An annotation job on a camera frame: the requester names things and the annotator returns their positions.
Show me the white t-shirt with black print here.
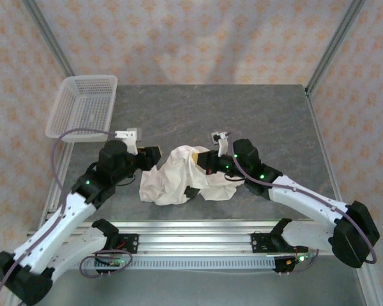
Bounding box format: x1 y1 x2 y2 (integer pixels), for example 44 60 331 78
139 144 239 207

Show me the white perforated plastic basket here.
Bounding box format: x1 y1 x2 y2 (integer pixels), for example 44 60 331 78
44 75 118 143

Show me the small circuit board green LED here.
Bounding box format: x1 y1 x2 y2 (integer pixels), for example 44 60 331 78
285 253 317 266
95 256 128 268

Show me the orange patterned white curtain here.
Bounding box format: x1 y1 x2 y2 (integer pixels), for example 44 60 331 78
0 0 383 306

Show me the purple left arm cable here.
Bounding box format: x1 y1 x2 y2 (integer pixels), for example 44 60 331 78
0 127 116 306

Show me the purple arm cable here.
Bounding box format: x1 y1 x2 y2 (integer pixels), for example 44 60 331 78
0 127 116 306
228 132 378 265

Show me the aluminium table edge rail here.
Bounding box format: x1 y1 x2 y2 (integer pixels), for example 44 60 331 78
306 92 381 306
6 142 74 306

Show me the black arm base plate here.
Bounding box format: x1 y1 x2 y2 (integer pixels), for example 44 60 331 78
251 232 275 254
116 233 140 255

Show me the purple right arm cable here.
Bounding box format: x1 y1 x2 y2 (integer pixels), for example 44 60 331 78
228 132 378 265

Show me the aluminium mounting rail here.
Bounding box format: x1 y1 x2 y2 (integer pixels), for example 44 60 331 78
27 219 339 256

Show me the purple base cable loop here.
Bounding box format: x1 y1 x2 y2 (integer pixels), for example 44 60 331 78
279 248 320 275
79 247 133 279

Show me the white slotted cable duct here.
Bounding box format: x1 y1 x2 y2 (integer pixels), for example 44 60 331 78
79 257 277 271

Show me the aluminium frame post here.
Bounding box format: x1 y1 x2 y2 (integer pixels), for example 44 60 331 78
22 0 75 77
304 0 366 96

